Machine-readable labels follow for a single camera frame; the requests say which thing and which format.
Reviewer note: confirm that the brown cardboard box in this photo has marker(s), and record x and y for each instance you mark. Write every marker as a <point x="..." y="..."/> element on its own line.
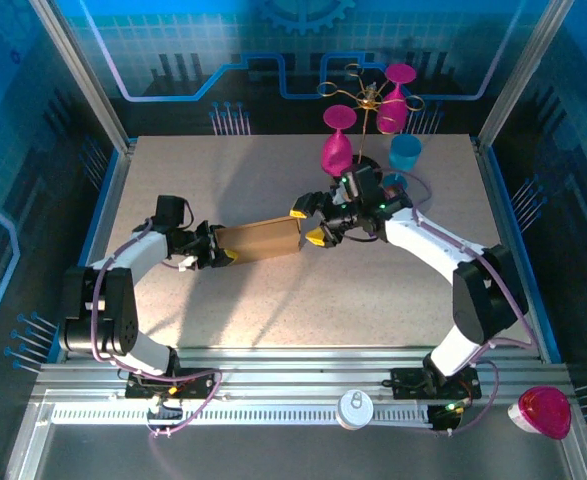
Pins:
<point x="263" y="240"/>

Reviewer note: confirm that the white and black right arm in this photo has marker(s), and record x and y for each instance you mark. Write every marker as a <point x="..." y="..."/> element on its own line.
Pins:
<point x="423" y="237"/>

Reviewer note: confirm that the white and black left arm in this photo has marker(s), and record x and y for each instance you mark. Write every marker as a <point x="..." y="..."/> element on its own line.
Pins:
<point x="143" y="247"/>

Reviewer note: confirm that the purple candy bag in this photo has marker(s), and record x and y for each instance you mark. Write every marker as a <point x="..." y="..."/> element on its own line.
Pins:
<point x="393" y="191"/>

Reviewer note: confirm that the pink wine glass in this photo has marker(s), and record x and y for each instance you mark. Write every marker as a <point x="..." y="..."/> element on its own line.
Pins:
<point x="337" y="152"/>
<point x="392" y="115"/>

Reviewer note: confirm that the blue plastic goblet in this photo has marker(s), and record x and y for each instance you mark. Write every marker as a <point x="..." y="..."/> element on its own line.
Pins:
<point x="405" y="152"/>

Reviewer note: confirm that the small black circuit board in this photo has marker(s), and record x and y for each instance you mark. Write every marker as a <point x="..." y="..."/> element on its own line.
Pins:
<point x="165" y="412"/>
<point x="445" y="417"/>

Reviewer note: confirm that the silver drink can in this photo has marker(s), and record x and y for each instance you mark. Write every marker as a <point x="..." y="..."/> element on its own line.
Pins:
<point x="354" y="410"/>

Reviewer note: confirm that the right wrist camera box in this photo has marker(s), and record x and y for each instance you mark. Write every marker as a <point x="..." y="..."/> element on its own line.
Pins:
<point x="360" y="182"/>

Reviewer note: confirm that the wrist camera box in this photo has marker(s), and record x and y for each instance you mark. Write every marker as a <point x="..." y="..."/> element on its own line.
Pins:
<point x="169" y="210"/>
<point x="360" y="182"/>

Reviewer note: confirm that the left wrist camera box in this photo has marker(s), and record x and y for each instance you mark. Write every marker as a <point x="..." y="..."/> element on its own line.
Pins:
<point x="169" y="210"/>

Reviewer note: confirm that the aluminium side rail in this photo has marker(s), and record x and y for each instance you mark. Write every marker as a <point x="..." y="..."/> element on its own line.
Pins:
<point x="112" y="200"/>
<point x="498" y="200"/>

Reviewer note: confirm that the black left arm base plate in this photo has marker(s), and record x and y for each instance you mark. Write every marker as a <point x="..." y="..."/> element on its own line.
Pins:
<point x="198" y="382"/>

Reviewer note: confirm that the aluminium cross rail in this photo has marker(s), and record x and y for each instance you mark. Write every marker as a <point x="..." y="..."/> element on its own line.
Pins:
<point x="298" y="370"/>

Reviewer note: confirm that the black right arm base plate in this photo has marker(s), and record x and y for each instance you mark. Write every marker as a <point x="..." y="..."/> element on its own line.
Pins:
<point x="408" y="385"/>

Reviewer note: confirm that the aluminium frame post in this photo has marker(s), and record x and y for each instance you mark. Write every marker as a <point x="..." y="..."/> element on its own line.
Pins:
<point x="80" y="75"/>
<point x="523" y="75"/>

